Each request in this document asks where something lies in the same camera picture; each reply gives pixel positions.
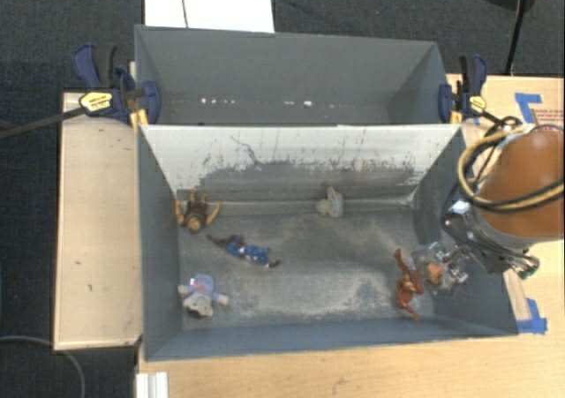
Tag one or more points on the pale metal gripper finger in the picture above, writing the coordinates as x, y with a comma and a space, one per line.
454, 277
430, 252

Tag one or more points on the small tan toy figure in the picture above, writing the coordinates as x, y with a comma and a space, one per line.
435, 273

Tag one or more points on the red toy figure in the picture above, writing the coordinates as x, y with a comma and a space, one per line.
407, 288

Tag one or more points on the pale clear toy figure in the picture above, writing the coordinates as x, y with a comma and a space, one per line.
331, 204

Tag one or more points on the grey metal bin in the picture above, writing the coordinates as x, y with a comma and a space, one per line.
300, 255

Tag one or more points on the pale blue and white toy figure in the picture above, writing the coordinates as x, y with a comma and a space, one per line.
201, 295

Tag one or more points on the brown toy figure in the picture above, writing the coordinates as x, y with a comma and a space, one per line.
195, 212

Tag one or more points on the pale wood flat board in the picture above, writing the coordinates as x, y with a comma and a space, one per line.
97, 228

